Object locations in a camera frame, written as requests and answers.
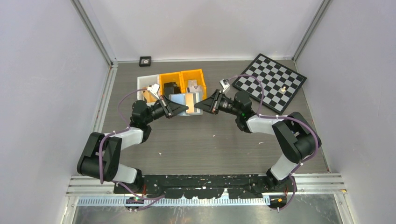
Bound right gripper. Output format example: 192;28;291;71
195;90;241;117

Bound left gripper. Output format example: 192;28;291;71
144;95;188;125

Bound clear plastic card holder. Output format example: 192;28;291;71
170;92;203;116

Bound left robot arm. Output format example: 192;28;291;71
77;97;188;193

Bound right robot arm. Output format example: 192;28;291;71
195;90;321;192

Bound cards in orange bin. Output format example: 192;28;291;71
186;80;204;93

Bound black box in bin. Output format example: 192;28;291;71
163;82;181;97

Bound wooden pieces in bin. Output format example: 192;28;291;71
142;90;157;103

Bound middle orange storage bin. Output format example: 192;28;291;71
159;72;182;96

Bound orange storage bin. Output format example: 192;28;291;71
159;72;182;96
180;69;207;99

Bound right orange storage bin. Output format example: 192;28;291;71
180;69;207;99

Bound white storage bin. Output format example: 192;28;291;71
137;74;160;106

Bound small black square device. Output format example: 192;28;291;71
139;56;152;67

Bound black white chessboard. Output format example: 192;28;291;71
232;54;307;114

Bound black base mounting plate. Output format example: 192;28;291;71
113;174;294;199

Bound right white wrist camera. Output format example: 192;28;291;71
219;79;230;94

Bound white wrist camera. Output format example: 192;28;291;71
219;79;230;94
147;83;160;102

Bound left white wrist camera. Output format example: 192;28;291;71
147;83;160;102

